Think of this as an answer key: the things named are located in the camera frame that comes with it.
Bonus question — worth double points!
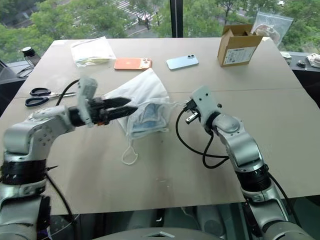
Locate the crumpled white cloth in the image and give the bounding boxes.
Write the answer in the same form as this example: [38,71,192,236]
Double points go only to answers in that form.
[305,52,320,69]

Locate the thin black cord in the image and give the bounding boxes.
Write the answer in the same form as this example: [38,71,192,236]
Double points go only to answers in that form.
[16,59,35,79]

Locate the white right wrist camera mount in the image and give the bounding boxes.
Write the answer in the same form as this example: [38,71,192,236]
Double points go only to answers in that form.
[190,85,221,126]

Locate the dark window frame post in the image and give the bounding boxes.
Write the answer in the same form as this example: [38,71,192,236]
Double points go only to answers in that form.
[170,0,184,39]

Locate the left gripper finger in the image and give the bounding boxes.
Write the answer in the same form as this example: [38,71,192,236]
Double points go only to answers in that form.
[107,106,139,121]
[103,96,132,108]

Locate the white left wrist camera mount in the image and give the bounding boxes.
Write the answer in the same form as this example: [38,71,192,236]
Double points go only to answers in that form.
[76,76,98,129]

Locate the open brown cardboard box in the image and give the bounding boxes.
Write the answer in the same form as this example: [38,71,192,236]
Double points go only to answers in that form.
[216,23,264,68]

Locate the clear bag of face masks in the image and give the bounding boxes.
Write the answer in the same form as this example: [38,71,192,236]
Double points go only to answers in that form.
[102,68,188,166]

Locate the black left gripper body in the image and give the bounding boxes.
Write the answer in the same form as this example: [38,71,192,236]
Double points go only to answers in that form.
[87,97,113,126]

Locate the clear plastic bag with papers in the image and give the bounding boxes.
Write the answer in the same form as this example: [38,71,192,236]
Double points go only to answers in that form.
[70,35,117,69]

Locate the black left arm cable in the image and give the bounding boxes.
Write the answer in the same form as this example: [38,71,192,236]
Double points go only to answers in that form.
[44,79,81,226]

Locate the small white packet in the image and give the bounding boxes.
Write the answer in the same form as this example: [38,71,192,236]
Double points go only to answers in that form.
[279,51,293,67]

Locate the black handled scissors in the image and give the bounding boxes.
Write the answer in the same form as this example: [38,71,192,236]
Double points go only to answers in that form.
[24,87,77,109]

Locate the clear zip bag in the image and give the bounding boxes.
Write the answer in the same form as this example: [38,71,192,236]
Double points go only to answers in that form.
[250,10,294,47]

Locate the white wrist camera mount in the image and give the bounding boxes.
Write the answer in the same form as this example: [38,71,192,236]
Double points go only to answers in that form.
[190,85,221,126]
[76,76,98,129]

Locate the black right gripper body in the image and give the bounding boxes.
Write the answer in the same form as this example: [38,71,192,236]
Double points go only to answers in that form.
[188,99,202,124]

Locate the black round device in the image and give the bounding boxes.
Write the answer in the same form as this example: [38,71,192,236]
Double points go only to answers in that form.
[21,45,42,66]

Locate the light blue smartphone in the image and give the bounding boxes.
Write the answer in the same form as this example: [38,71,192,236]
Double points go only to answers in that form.
[165,52,200,71]

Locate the orange smartphone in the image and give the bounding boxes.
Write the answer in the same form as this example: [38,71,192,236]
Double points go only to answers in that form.
[113,57,153,72]

